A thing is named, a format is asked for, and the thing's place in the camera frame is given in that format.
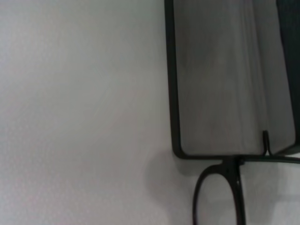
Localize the black glasses case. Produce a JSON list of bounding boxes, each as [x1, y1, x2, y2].
[[164, 0, 300, 161]]

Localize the black framed glasses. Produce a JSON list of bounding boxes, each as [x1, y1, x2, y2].
[[192, 130, 300, 225]]

